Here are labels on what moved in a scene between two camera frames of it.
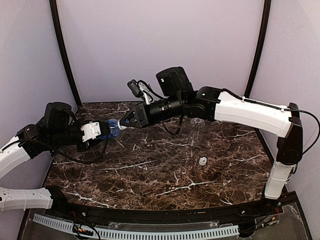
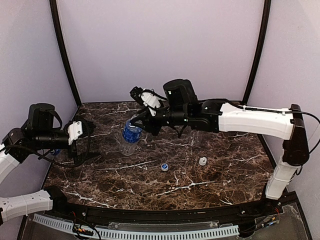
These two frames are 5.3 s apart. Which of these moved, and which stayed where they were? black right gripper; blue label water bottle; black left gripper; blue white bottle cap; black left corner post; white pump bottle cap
Moved: blue white bottle cap; blue label water bottle; black left gripper; black right gripper
Stayed: black left corner post; white pump bottle cap
